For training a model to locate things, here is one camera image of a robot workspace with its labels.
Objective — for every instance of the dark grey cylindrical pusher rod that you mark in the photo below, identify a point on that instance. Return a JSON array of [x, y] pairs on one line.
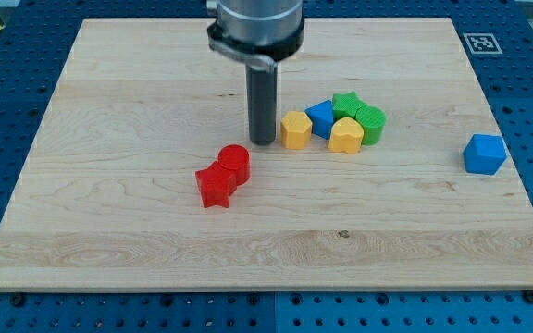
[[261, 94]]

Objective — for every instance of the blue triangle block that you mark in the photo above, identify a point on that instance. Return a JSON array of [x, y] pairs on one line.
[[322, 118]]

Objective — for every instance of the green star block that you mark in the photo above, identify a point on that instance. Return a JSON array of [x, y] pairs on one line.
[[346, 105]]

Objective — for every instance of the red star block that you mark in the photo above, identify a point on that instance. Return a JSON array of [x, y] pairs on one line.
[[215, 184]]

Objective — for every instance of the yellow pentagon block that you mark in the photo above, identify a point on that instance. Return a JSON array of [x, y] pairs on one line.
[[296, 130]]

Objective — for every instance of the red cylinder block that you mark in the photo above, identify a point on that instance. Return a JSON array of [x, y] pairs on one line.
[[236, 158]]

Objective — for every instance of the yellow heart block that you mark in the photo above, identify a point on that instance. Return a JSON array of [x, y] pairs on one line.
[[346, 136]]

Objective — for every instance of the green cylinder block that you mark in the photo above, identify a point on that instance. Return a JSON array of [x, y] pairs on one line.
[[372, 120]]

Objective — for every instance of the wooden board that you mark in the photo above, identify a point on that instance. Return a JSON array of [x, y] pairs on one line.
[[107, 200]]

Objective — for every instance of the white fiducial marker tag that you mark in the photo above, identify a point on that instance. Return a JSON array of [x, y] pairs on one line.
[[482, 43]]

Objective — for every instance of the blue cube block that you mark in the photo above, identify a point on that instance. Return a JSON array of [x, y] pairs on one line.
[[484, 154]]

